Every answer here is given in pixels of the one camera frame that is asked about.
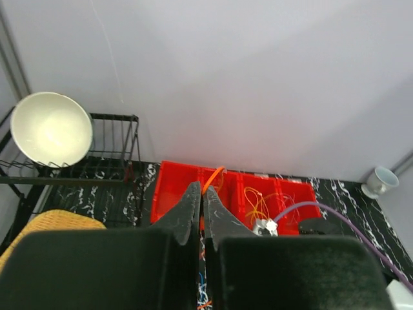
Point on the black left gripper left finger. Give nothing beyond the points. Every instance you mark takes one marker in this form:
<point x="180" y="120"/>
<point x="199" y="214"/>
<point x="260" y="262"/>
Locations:
<point x="155" y="267"/>

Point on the light blue mug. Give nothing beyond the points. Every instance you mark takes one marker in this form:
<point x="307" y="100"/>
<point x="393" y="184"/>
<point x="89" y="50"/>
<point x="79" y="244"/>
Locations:
<point x="380" y="181"/>

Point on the woven bamboo tray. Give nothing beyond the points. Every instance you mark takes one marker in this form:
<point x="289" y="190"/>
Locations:
<point x="53" y="220"/>

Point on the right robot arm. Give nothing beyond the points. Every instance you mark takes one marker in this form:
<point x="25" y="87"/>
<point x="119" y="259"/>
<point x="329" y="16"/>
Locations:
<point x="399" y="295"/>

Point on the white bowl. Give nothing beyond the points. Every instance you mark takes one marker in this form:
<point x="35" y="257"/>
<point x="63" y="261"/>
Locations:
<point x="51" y="129"/>

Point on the black wire dish rack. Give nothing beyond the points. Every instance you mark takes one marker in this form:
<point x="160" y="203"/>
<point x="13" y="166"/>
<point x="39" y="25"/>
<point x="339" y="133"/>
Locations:
<point x="110" y="184"/>

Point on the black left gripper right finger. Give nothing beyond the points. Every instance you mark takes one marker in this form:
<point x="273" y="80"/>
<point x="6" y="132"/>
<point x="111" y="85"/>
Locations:
<point x="247" y="271"/>

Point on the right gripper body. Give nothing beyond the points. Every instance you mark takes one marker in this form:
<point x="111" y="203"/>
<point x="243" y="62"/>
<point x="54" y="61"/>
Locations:
<point x="318" y="226"/>

